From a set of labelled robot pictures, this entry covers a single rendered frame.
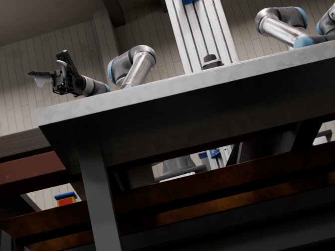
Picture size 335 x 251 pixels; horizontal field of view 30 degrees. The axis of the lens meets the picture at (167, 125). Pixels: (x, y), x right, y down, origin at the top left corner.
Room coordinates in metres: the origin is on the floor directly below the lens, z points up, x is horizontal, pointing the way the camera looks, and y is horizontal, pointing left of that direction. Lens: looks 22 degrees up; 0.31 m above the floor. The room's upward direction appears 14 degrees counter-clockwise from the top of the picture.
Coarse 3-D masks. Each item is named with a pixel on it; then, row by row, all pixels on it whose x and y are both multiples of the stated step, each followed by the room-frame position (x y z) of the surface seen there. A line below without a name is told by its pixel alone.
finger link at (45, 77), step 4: (32, 72) 2.04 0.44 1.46; (36, 72) 2.05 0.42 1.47; (40, 72) 2.06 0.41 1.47; (44, 72) 2.06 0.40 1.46; (48, 72) 2.07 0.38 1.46; (32, 76) 2.05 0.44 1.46; (36, 76) 2.06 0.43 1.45; (40, 76) 2.06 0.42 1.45; (44, 76) 2.07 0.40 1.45; (48, 76) 2.08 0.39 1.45; (36, 80) 2.06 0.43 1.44; (40, 80) 2.07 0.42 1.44; (44, 80) 2.07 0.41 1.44; (48, 80) 2.08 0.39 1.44; (40, 84) 2.07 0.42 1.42
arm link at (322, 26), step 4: (328, 12) 2.12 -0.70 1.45; (324, 16) 2.15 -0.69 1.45; (328, 16) 2.13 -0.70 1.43; (320, 20) 2.18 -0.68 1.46; (324, 20) 2.15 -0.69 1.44; (328, 20) 2.14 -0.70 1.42; (332, 20) 2.13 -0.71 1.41; (320, 24) 2.18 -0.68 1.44; (324, 24) 2.16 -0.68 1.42; (328, 24) 2.15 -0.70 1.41; (332, 24) 2.14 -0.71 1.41; (320, 28) 2.19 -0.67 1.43; (324, 28) 2.17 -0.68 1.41; (328, 28) 2.16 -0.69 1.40; (332, 28) 2.15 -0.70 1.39; (320, 32) 2.21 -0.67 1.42; (324, 32) 2.18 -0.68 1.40
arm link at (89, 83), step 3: (81, 75) 2.17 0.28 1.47; (87, 78) 2.16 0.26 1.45; (87, 81) 2.16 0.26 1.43; (90, 81) 2.17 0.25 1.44; (87, 84) 2.16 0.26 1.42; (90, 84) 2.17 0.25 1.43; (93, 84) 2.19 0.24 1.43; (87, 87) 2.16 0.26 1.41; (90, 87) 2.18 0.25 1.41; (84, 90) 2.16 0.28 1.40; (87, 90) 2.17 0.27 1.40; (90, 90) 2.19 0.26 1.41; (84, 93) 2.18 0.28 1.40; (87, 93) 2.19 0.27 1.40; (90, 93) 2.20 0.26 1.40
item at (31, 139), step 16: (0, 144) 1.20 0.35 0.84; (16, 144) 1.21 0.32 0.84; (32, 144) 1.21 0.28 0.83; (48, 144) 1.21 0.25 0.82; (240, 144) 1.54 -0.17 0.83; (256, 144) 1.54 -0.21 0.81; (272, 144) 1.57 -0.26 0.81; (0, 160) 1.22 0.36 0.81; (240, 160) 1.64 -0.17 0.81; (128, 176) 1.54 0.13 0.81; (144, 176) 1.57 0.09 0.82; (80, 192) 1.57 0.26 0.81; (16, 208) 1.57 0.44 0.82; (32, 208) 1.60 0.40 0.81
